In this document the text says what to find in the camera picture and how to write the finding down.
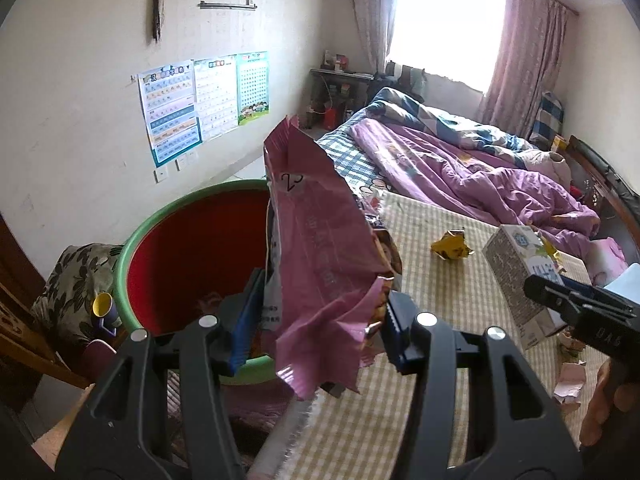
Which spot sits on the white pink crumpled scrap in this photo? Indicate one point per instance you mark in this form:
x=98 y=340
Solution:
x=570 y=385

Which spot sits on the floral cushion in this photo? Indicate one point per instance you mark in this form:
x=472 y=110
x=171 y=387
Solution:
x=75 y=285

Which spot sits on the teal wall poster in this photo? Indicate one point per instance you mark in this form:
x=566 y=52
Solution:
x=252 y=87

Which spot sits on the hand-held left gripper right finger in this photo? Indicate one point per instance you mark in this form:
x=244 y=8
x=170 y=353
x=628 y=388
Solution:
x=397 y=330

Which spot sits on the yellow paper scrap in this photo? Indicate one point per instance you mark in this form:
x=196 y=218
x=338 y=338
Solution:
x=549 y=251

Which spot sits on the beige crumpled scrap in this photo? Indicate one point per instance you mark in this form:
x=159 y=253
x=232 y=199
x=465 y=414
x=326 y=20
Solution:
x=570 y=342

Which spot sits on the pale pillow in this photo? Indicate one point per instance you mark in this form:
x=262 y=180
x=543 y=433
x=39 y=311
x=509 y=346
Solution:
x=552 y=167

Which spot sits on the blue plaid bedsheet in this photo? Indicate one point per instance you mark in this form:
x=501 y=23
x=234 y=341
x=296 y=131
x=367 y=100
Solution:
x=345 y=150

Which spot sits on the pink left curtain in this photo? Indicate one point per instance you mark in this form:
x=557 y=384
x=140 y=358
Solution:
x=372 y=15

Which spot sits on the blue wall poster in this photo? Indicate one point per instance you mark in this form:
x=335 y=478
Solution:
x=170 y=110

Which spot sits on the pink cloth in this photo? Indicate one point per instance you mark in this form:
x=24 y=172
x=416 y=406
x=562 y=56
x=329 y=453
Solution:
x=607 y=260

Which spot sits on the blue patchwork quilt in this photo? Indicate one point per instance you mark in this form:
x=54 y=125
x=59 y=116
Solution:
x=440 y=117

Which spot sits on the pink right curtain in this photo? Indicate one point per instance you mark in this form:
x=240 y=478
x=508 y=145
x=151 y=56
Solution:
x=525 y=60

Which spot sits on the pink curtain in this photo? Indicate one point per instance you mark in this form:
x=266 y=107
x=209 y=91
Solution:
x=525 y=60
x=372 y=15

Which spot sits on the purple blanket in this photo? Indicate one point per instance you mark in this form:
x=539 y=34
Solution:
x=460 y=175

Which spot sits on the dark wooden door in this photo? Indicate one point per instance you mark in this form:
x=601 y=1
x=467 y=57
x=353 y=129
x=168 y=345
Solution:
x=20 y=320

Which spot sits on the pink snack bag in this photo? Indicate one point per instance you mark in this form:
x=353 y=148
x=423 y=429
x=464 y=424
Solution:
x=320 y=240

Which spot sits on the small dark desk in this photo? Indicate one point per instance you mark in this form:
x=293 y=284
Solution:
x=345 y=80

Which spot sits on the grey white milk carton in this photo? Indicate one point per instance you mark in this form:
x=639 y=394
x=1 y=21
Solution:
x=515 y=280

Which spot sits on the white wall poster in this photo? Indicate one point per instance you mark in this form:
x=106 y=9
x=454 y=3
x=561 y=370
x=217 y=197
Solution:
x=216 y=97

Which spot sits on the person's right hand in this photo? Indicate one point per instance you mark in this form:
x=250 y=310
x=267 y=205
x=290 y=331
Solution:
x=602 y=410

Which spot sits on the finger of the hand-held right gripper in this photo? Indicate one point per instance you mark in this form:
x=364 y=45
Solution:
x=565 y=295

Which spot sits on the blue plaid cloth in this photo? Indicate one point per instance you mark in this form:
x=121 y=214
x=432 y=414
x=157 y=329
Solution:
x=546 y=120

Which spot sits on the white wall socket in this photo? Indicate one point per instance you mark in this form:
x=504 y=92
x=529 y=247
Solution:
x=160 y=175

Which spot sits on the hanging dark wooden stick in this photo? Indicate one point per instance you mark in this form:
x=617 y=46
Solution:
x=159 y=5

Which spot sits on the bright window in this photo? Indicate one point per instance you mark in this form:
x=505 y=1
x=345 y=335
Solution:
x=445 y=20

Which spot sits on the dark clothes pile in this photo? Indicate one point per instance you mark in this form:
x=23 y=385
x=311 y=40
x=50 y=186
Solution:
x=405 y=82

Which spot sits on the beige checked mat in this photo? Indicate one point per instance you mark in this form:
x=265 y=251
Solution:
x=450 y=300

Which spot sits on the yellow wrapper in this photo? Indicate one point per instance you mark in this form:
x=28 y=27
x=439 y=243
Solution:
x=450 y=246

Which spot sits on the green basin with red inside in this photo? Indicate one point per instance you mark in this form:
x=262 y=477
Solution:
x=190 y=260

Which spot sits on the dark wooden headboard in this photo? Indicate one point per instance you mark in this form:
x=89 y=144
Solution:
x=605 y=185

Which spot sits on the small yellow box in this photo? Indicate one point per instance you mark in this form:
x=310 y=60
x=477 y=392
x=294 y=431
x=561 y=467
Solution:
x=559 y=143

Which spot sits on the red bucket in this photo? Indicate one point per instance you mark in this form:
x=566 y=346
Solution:
x=331 y=118

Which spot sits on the purple cup with yellow inside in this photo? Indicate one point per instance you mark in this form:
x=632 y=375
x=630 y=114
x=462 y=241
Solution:
x=104 y=310

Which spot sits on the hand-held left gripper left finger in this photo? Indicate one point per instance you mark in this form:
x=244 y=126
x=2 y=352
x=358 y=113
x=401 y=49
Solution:
x=247 y=325

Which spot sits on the metal towel bar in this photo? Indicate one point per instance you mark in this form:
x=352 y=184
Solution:
x=225 y=5

